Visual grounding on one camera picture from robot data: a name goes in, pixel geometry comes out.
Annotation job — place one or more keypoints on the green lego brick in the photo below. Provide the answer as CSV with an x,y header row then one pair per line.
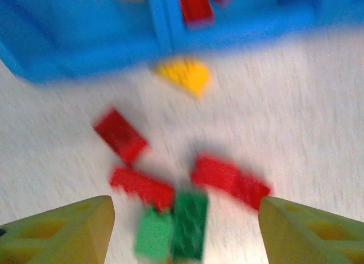
x,y
155,235
189,227

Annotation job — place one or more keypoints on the red lego brick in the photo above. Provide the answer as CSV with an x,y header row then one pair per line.
x,y
251,191
142,187
120,136
216,173
196,8

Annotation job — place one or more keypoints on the yellow curved lego brick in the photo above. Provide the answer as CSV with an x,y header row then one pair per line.
x,y
187,76

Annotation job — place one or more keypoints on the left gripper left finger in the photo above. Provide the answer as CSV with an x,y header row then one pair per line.
x,y
57,235

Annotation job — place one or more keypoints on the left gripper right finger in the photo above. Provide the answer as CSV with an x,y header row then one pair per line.
x,y
312,238

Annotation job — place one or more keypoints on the blue three-compartment plastic bin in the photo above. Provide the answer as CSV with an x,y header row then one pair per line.
x,y
85,33

